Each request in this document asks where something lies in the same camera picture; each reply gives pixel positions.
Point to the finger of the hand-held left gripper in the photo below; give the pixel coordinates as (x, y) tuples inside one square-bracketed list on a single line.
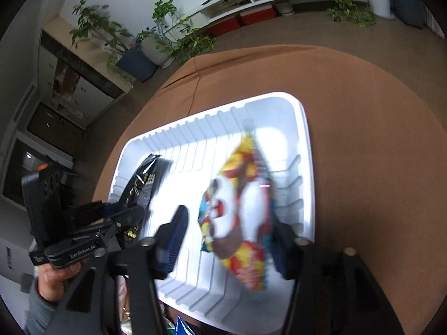
[(131, 214)]

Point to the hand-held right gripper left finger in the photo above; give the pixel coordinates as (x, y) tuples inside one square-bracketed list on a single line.
[(174, 240)]

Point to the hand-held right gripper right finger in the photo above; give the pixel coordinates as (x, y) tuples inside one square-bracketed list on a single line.
[(281, 251)]

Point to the black snack packet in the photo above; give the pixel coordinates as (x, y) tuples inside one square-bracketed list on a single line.
[(145, 178)]

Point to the panda print snack packet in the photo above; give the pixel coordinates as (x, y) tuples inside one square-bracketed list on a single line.
[(230, 195)]

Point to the blue roll cake packet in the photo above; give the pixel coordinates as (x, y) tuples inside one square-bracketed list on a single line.
[(182, 327)]

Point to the white plastic tray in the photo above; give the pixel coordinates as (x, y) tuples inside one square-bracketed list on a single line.
[(216, 129)]

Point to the person's left hand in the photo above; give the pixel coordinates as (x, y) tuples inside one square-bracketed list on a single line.
[(52, 282)]

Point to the wooden cabinet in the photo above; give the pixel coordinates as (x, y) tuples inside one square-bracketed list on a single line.
[(80, 76)]

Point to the brown tablecloth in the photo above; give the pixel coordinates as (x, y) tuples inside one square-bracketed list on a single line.
[(366, 129)]

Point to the leafy plant in blue planter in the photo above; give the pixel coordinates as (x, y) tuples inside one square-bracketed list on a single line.
[(136, 64)]

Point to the leafy plant in white pot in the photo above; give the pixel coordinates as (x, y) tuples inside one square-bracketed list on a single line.
[(159, 50)]

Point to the red storage box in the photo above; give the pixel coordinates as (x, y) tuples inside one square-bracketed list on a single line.
[(259, 15), (225, 27)]

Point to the white round container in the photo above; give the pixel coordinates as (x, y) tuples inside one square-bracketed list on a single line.
[(285, 8)]

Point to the trailing vine plant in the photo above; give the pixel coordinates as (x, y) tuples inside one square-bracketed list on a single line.
[(352, 10)]

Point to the beige curtain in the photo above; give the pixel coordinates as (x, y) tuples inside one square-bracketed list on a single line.
[(436, 24)]

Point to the dark blue plant pot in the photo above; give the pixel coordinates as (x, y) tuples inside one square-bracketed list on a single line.
[(407, 3)]

